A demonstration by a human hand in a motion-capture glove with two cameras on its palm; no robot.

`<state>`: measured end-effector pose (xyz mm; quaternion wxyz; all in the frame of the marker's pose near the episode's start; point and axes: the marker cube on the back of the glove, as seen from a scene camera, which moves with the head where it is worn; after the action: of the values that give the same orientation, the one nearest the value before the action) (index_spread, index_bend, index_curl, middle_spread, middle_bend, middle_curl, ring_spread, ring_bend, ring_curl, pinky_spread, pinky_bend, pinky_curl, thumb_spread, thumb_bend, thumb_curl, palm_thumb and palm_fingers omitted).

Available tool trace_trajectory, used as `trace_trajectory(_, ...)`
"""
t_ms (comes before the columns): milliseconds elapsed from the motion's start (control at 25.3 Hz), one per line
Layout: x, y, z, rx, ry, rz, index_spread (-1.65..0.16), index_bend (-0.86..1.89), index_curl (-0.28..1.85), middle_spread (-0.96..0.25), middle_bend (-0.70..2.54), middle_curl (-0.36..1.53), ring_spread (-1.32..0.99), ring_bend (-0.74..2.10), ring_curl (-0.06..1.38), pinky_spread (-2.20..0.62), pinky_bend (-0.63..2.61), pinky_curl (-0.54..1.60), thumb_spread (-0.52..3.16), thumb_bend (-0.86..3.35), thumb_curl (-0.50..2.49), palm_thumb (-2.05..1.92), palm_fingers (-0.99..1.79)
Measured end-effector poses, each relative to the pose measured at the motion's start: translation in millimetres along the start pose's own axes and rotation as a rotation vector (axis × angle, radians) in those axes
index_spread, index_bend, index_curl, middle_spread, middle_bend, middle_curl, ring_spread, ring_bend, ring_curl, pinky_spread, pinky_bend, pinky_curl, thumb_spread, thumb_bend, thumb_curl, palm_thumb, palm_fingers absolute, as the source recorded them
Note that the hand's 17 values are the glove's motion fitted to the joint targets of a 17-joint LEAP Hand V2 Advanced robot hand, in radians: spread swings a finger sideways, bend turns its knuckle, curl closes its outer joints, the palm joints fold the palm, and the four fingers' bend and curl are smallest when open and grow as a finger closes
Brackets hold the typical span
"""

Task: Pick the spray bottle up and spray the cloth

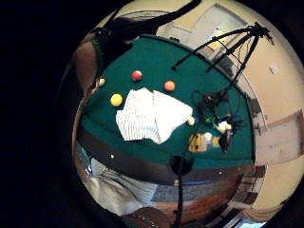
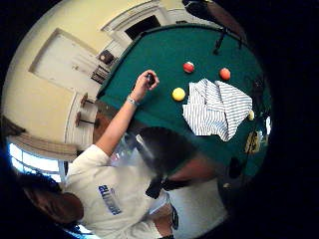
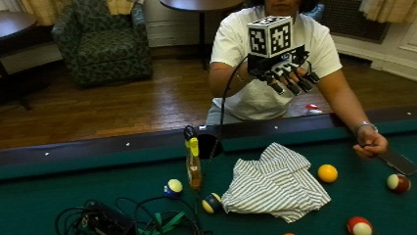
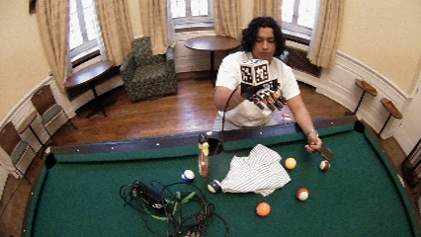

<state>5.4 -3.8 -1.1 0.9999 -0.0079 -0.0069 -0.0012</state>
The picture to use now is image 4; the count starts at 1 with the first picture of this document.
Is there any dark radiator grille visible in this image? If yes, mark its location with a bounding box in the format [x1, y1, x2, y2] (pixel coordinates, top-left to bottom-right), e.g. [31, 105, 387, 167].
[286, 45, 323, 78]

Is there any beige curtain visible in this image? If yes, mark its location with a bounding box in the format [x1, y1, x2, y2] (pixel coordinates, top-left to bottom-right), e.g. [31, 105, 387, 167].
[139, 0, 174, 56]
[35, 0, 74, 93]
[307, 0, 347, 69]
[214, 0, 244, 40]
[252, 0, 283, 22]
[94, 0, 136, 66]

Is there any half-round wooden side table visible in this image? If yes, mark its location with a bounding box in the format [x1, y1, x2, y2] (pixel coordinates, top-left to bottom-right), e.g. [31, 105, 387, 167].
[63, 59, 119, 119]

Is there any green strap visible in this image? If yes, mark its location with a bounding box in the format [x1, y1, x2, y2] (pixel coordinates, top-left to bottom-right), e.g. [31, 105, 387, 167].
[147, 191, 199, 221]

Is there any the person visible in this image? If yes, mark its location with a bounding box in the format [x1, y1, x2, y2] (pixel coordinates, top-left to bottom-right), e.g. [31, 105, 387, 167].
[212, 16, 324, 132]

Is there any striped white cloth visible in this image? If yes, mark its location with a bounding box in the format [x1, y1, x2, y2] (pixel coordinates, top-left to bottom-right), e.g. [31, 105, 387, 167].
[219, 143, 292, 198]

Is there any dark striped billiard ball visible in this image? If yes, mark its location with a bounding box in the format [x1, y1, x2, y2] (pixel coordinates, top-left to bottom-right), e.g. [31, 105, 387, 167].
[207, 179, 224, 195]

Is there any small wooden wall stand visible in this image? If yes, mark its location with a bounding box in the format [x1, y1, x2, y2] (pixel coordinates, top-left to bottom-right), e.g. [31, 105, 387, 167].
[376, 97, 404, 137]
[344, 78, 379, 117]

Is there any white marker cube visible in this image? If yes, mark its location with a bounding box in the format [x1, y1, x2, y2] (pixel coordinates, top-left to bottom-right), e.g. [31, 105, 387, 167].
[239, 58, 272, 88]

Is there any orange billiard ball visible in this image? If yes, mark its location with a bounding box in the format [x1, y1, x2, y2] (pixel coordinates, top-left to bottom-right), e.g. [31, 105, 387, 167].
[256, 201, 272, 218]

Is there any black electronics box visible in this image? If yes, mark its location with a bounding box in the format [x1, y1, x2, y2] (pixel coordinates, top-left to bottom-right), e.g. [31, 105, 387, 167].
[131, 180, 168, 209]

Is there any window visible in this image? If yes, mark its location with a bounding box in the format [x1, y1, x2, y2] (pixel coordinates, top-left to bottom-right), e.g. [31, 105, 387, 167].
[168, 0, 216, 32]
[280, 0, 319, 42]
[67, 0, 103, 63]

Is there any green patterned armchair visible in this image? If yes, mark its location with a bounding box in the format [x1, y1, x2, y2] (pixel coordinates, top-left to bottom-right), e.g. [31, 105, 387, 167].
[119, 36, 180, 103]

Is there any tangle of black cables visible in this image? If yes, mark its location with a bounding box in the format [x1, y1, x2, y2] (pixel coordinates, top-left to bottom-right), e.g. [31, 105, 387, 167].
[119, 180, 231, 237]

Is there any dark wooden pool table rail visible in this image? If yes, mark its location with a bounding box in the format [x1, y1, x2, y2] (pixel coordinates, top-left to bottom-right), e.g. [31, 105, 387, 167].
[45, 115, 368, 166]

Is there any blue striped billiard ball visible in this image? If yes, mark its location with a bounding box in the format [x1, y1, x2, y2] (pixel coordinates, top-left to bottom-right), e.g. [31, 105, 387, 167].
[180, 169, 198, 184]

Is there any wooden folding chair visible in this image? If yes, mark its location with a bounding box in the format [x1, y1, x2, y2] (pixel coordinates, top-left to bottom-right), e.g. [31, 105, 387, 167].
[30, 83, 78, 146]
[0, 120, 39, 186]

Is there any yellow billiard ball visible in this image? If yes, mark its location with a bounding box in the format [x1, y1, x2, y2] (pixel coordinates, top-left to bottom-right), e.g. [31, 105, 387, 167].
[283, 157, 299, 171]

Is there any black glove cable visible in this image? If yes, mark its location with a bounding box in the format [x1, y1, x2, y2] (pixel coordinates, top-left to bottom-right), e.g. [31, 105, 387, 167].
[220, 83, 244, 133]

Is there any grey rectangular tool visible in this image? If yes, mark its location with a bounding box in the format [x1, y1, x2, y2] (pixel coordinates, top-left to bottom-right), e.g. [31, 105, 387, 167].
[316, 144, 336, 162]

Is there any round wooden table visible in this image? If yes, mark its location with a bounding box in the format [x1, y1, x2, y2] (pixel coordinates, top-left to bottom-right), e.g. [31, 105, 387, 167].
[183, 35, 243, 82]

